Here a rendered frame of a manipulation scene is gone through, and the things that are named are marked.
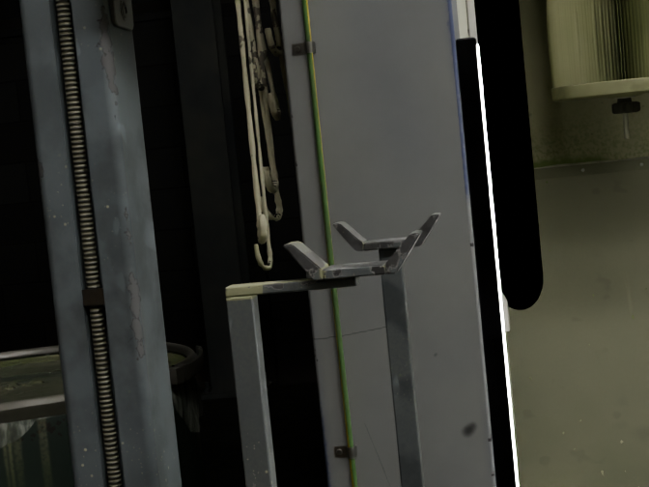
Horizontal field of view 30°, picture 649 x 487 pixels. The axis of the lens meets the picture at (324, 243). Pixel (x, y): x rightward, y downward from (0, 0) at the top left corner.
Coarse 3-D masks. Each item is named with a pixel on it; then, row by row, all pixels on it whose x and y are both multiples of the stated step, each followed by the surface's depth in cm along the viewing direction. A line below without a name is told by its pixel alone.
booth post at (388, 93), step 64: (320, 0) 126; (384, 0) 125; (448, 0) 124; (320, 64) 127; (384, 64) 126; (448, 64) 125; (384, 128) 126; (448, 128) 125; (320, 192) 128; (384, 192) 127; (448, 192) 126; (320, 256) 128; (448, 256) 126; (320, 320) 129; (384, 320) 128; (448, 320) 127; (320, 384) 129; (384, 384) 128; (448, 384) 127; (384, 448) 129; (448, 448) 128
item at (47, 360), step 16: (0, 368) 212; (16, 368) 212; (32, 368) 210; (48, 368) 208; (0, 384) 193; (16, 384) 192; (32, 384) 191; (48, 384) 190; (0, 400) 180; (16, 400) 178
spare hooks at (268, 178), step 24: (240, 24) 132; (240, 48) 132; (264, 48) 136; (264, 72) 136; (264, 96) 136; (264, 120) 137; (264, 168) 134; (264, 192) 133; (264, 216) 129; (264, 240) 130
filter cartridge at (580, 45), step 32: (576, 0) 272; (608, 0) 271; (640, 0) 267; (576, 32) 273; (608, 32) 269; (640, 32) 267; (576, 64) 274; (608, 64) 271; (640, 64) 269; (576, 96) 275; (608, 96) 282
